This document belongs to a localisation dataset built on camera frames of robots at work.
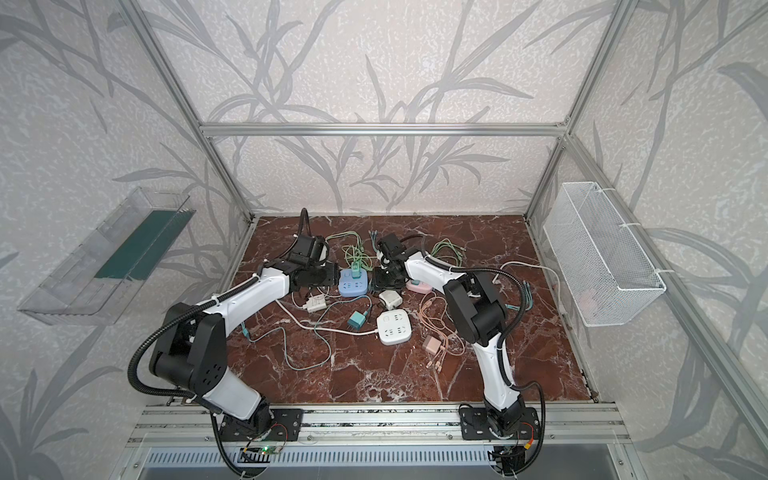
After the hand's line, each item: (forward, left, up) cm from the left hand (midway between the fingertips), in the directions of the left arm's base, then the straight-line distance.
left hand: (336, 264), depth 92 cm
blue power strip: (-3, -4, -8) cm, 10 cm away
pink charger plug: (-22, -29, -8) cm, 37 cm away
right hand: (0, -12, -7) cm, 14 cm away
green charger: (0, -6, -5) cm, 7 cm away
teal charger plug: (-15, -7, -8) cm, 18 cm away
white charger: (-9, +7, -9) cm, 14 cm away
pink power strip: (-3, -26, -8) cm, 27 cm away
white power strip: (-16, -18, -8) cm, 26 cm away
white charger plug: (-7, -17, -8) cm, 20 cm away
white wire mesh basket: (-18, -63, +26) cm, 71 cm away
